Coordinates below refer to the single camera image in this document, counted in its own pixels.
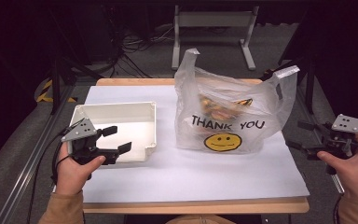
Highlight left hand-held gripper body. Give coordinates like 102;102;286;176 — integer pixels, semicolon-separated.
61;117;120;166

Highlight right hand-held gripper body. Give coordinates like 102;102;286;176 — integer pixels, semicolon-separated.
306;113;358;175

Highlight clear smiley plastic bag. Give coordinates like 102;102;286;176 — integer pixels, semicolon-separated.
173;48;301;155

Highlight yellow black snack packet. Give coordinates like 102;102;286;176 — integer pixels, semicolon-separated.
198;94;255;123

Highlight person's left hand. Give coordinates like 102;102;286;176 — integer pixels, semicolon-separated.
55;141;107;196

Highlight person's right hand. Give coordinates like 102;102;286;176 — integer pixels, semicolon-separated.
316;133;358;203

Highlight white plastic box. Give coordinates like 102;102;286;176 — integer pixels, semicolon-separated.
69;101;158;163

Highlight black tripod stand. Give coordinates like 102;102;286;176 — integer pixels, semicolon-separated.
47;55;104;116
259;55;319;115

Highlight yellow black hazard tape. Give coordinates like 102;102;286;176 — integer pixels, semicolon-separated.
35;78;77;104

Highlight white paper sheet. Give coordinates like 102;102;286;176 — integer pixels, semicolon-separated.
81;84;311;204

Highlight person's lap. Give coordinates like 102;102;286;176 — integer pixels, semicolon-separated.
164;214;238;224

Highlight white metal stand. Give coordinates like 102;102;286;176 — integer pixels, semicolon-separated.
171;4;260;72

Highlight black floor cable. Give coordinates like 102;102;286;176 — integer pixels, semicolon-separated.
26;133;61;224

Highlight bundle of black floor cables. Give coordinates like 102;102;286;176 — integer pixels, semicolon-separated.
105;21;175;78

